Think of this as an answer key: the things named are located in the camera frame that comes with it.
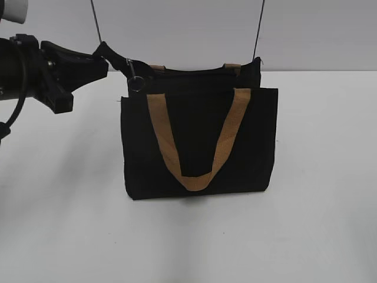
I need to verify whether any black canvas tote bag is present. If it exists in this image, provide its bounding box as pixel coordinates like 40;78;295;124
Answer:
94;42;278;200

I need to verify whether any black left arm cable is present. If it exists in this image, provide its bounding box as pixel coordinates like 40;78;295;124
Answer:
0;41;30;144

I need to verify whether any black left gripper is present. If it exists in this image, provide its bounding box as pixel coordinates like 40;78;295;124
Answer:
9;34;108;113

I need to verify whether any white left arm link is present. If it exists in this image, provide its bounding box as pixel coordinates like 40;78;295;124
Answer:
1;0;28;24

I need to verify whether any tan front bag handle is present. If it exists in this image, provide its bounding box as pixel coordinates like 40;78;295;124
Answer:
147;88;252;192

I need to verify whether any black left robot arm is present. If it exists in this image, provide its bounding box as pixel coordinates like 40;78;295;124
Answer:
1;34;109;114

